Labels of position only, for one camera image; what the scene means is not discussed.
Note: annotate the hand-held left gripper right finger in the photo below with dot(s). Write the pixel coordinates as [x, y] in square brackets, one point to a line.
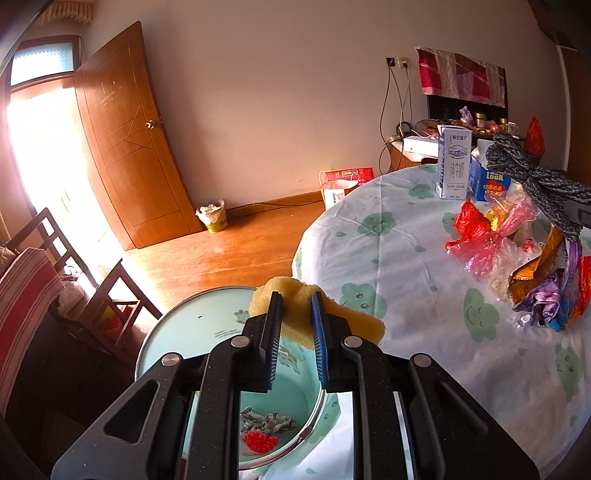
[319, 346]

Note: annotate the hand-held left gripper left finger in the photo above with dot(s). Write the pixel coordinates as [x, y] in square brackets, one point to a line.
[272, 350]

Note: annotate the yellow sponge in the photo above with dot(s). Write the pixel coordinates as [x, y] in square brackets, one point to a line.
[355, 323]

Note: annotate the light blue enamel basin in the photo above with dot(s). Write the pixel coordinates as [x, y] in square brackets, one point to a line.
[203, 314]

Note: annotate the clear plastic bag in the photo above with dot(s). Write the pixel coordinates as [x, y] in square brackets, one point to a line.
[508, 272]

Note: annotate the pink plastic bag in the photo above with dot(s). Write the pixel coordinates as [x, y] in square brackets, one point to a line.
[521, 212]

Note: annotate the orange snack wrapper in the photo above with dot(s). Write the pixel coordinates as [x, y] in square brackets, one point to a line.
[538, 267]

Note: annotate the crumpled grey wrapper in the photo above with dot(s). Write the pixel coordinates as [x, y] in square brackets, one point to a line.
[268, 420]

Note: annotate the yellow plastic bag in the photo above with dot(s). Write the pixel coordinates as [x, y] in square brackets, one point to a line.
[496, 217]

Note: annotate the red pointed ornament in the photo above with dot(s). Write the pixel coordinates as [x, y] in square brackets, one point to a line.
[535, 136]

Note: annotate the blue drink carton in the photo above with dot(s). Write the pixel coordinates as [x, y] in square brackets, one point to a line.
[491, 184]

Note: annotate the red mesh scrap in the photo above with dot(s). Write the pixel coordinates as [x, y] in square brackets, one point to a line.
[258, 442]

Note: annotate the purple foil wrapper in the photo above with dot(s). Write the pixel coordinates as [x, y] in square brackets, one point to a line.
[545, 300]

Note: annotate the red plastic bag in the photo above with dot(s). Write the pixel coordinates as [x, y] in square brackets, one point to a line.
[471, 230]

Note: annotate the white cloud-print tablecloth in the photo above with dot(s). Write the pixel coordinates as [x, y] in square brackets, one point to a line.
[415, 277]

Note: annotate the white milk carton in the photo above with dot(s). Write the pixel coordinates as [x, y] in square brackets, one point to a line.
[455, 170]

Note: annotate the gold jar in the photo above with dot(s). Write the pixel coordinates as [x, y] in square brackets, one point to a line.
[480, 120]

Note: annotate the yellow waste bin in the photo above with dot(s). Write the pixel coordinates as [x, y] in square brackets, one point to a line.
[213, 219]

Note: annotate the purple figurine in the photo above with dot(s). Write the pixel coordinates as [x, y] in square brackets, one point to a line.
[465, 114]

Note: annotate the white paper bag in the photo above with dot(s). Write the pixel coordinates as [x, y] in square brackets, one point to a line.
[337, 194]

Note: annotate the dark wooden chair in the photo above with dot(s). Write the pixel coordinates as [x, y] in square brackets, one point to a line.
[111, 300]

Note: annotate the black television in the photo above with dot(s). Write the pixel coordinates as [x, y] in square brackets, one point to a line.
[443, 108]

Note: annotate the white set-top box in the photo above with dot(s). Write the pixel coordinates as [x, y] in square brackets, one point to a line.
[420, 144]

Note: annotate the red gift bag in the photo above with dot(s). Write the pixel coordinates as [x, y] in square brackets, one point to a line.
[360, 174]

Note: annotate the red patchwork cloth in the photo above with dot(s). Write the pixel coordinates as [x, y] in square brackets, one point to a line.
[461, 76]

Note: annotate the wooden television cabinet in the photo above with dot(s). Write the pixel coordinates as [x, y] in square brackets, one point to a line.
[406, 161]

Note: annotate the white stuffed bag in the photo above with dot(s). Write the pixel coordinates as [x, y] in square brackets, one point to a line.
[71, 295]

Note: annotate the red striped blanket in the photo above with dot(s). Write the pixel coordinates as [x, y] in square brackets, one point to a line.
[23, 300]

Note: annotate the wooden door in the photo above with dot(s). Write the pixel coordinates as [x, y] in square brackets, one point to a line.
[129, 138]

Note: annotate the frosted transom window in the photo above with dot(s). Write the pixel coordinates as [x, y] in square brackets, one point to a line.
[44, 60]

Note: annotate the tan curtain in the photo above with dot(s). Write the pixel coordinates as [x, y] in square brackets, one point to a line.
[69, 11]

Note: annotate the wall socket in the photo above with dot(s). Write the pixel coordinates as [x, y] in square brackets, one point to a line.
[399, 62]

